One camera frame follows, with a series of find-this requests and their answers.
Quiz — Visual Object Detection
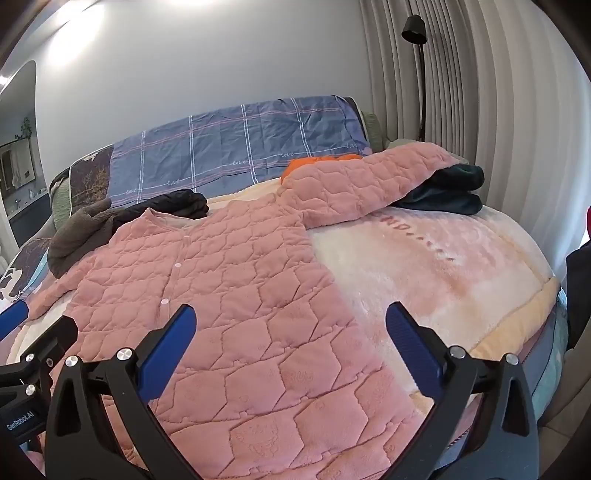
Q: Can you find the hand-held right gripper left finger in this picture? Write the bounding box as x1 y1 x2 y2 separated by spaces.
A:
44 304 197 480

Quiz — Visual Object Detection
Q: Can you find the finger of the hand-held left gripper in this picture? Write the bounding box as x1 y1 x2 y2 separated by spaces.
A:
0 316 78 403
0 299 31 341

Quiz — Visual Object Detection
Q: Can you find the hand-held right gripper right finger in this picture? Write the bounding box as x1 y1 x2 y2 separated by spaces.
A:
385 301 541 480

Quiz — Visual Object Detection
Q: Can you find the pink quilted jacket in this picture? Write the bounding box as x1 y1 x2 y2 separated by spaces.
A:
28 142 469 480

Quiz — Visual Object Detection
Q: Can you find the dark patterned duvet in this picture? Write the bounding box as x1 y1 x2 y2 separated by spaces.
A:
0 237 54 306

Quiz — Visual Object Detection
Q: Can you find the cream pink plush blanket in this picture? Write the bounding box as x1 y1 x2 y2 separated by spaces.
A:
7 178 561 480

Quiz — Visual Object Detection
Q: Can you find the dark cabinet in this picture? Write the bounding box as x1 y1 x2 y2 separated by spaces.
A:
7 191 51 247

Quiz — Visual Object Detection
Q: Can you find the brown fleece garment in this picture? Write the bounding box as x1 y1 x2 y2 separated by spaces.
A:
47 198 153 279

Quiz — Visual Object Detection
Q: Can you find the green pillow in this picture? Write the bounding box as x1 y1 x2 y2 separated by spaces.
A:
360 111 393 153
48 178 75 232

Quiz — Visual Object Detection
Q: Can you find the dark patterned pillow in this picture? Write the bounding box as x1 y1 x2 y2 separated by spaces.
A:
69 144 115 208

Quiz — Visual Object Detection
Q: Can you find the dark teal folded garment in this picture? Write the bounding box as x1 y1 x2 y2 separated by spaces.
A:
392 164 485 215

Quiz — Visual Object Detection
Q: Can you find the dark cloth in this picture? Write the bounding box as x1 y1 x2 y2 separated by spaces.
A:
566 249 591 352

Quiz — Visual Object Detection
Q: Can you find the orange garment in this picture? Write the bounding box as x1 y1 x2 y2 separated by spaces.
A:
281 154 365 185

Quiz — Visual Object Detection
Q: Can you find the blue plaid bed sheet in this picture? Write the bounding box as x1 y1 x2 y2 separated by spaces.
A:
108 95 372 208

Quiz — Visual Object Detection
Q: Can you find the beige pleated curtain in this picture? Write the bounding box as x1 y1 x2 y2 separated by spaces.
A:
360 0 591 259

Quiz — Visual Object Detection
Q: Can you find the black floor lamp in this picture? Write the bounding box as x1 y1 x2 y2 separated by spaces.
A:
401 15 428 141

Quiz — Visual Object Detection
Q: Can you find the wall mirror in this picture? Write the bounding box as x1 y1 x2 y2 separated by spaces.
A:
0 138 38 191

